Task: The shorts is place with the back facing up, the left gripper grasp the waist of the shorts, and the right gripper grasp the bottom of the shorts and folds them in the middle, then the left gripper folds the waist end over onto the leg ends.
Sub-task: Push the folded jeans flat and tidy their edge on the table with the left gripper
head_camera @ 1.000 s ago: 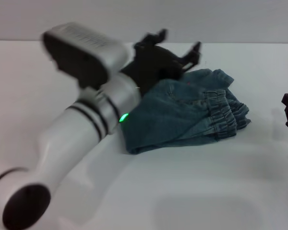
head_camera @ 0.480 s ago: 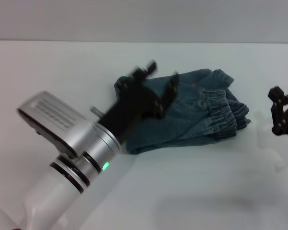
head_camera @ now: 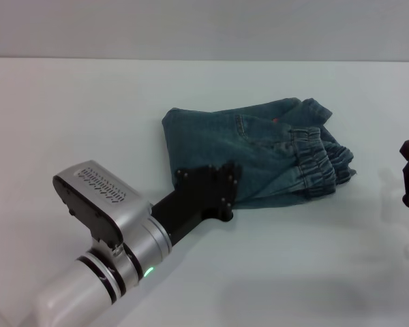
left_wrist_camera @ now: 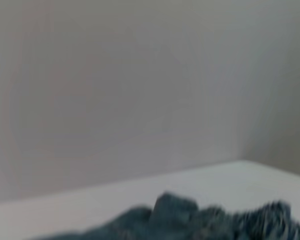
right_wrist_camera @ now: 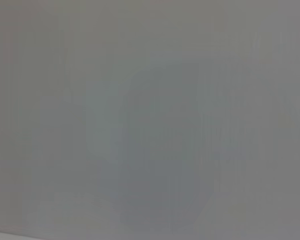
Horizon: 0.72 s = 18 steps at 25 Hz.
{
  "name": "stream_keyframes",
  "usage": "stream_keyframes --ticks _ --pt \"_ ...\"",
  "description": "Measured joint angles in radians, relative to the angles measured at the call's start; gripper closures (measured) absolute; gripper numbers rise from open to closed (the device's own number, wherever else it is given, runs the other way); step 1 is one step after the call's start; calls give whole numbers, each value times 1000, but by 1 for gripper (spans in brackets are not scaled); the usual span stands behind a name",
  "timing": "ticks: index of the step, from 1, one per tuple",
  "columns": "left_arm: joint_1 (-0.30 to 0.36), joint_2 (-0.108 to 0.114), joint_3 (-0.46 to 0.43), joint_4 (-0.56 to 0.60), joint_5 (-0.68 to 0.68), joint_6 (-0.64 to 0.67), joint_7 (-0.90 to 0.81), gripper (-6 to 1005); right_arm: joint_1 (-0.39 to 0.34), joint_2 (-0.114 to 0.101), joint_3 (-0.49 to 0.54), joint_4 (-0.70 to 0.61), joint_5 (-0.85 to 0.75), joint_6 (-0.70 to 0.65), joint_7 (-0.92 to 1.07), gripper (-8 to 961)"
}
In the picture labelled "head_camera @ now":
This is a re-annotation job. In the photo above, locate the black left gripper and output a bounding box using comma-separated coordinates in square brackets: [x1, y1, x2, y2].
[151, 161, 243, 245]

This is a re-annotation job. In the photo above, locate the blue denim shorts basketball print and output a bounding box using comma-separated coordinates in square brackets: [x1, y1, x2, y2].
[161, 97, 357, 210]

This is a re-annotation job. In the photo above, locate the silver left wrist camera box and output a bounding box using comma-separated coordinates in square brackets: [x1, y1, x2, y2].
[52, 159, 153, 251]

